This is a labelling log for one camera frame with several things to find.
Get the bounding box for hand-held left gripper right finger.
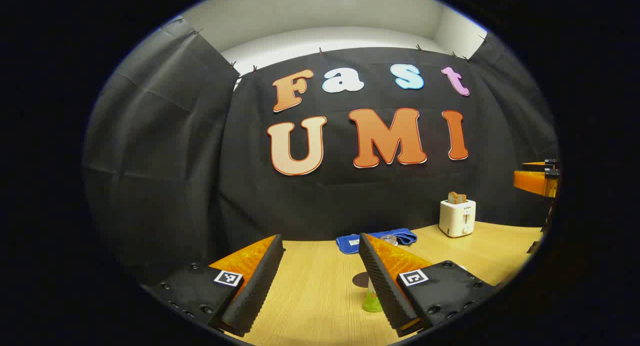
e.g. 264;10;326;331
358;233;501;337

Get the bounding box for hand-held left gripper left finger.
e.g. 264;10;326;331
142;234;286;337

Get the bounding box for clear water bottle green label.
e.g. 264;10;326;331
362;235;399;313

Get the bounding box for blue towel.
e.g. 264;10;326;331
336;228;418;255

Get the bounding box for white toaster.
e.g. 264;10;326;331
439;198;477;238

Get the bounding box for black backdrop cloth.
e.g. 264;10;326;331
82;18;560;286

